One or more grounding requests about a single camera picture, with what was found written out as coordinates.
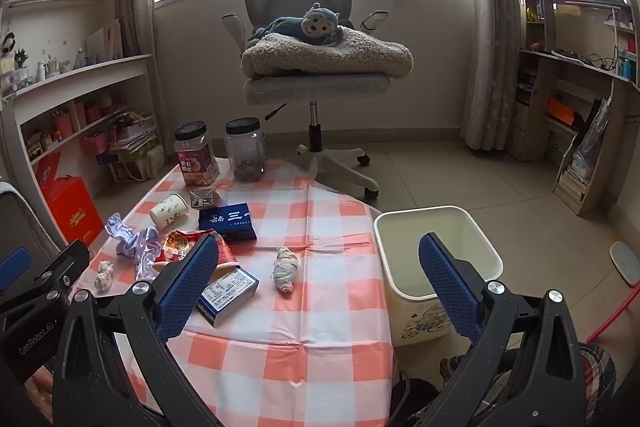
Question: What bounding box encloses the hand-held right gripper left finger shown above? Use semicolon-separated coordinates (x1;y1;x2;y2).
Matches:
52;234;226;427

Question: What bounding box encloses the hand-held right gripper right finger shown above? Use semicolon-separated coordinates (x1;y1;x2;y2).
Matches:
417;232;586;427

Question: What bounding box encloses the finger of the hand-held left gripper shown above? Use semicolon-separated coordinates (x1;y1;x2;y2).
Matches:
0;239;91;315
0;193;57;294

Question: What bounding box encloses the red snack wrapper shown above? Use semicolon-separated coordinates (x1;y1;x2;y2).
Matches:
152;228;238;270

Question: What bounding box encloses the white and blue box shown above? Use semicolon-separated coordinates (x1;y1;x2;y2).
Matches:
197;264;261;327

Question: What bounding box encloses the cream plastic waste bin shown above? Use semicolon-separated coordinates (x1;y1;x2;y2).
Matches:
374;205;503;348

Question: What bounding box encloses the silver purple wrapper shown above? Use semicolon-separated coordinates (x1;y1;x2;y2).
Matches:
105;213;161;283

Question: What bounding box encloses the dark blue box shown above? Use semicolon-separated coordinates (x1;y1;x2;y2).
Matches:
198;202;258;243

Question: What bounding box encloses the white tissue ball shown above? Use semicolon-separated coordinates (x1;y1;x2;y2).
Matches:
95;260;116;292
271;247;299;294

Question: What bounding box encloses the white paper cup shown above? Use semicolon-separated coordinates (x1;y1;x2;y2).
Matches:
149;193;190;229

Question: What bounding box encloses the red gift box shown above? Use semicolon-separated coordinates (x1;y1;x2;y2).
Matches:
34;154;96;250

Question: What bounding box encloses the small drink carton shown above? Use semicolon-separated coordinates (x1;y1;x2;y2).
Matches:
190;187;222;210

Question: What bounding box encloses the labelled plastic snack jar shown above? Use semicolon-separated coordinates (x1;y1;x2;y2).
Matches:
173;121;221;186

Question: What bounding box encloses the orange checkered tablecloth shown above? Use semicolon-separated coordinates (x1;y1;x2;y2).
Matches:
70;159;401;427

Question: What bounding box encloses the white basket of papers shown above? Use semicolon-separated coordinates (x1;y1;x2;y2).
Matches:
107;112;166;182

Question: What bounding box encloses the clear plastic jar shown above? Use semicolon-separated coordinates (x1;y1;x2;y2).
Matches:
225;118;267;182

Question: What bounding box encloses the red plastic stool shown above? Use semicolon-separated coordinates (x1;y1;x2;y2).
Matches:
586;279;640;345

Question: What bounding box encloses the silver plastic bag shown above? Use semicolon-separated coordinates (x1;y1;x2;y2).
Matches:
572;97;613;180

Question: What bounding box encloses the orange flat box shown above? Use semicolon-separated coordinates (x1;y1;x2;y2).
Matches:
547;98;576;125

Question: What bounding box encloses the grey office chair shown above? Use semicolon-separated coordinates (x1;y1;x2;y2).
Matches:
222;0;416;200

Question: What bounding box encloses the wooden desk shelf unit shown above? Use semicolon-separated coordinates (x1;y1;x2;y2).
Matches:
507;0;640;218

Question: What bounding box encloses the beige curtain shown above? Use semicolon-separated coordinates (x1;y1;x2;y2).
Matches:
457;0;528;152
117;0;166;142

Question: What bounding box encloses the beige fleece blanket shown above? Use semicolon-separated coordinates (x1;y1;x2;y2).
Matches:
241;27;415;80

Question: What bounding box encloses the blue monkey plush toy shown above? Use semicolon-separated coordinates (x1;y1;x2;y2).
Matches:
248;3;346;48

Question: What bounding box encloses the white wall bookshelf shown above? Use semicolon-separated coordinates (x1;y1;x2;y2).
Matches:
0;0;166;188

